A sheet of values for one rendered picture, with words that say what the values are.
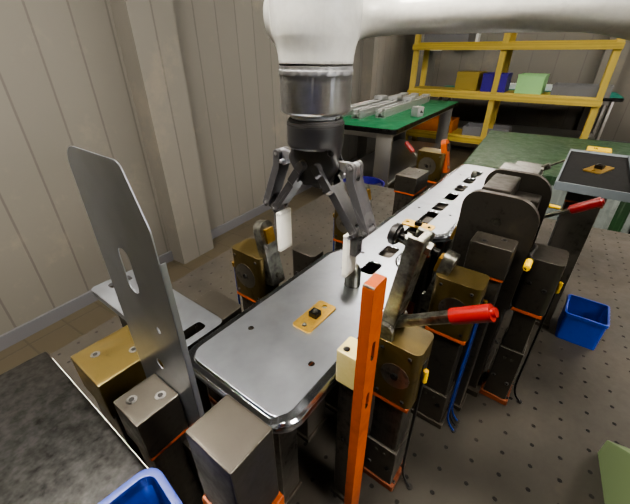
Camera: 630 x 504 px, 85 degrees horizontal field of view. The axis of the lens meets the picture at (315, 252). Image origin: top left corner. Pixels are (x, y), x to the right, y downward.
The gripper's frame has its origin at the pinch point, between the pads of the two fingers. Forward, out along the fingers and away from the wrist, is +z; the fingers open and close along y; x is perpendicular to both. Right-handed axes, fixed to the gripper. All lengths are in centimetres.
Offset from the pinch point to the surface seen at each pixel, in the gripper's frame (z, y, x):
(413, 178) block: 10, 14, -76
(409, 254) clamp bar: -6.0, -15.8, 1.8
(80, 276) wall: 93, 195, -17
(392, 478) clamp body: 40.6, -19.5, 1.8
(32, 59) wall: -24, 197, -32
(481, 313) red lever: -0.9, -25.2, 0.9
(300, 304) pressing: 13.3, 4.2, -1.1
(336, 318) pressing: 13.3, -3.4, -1.9
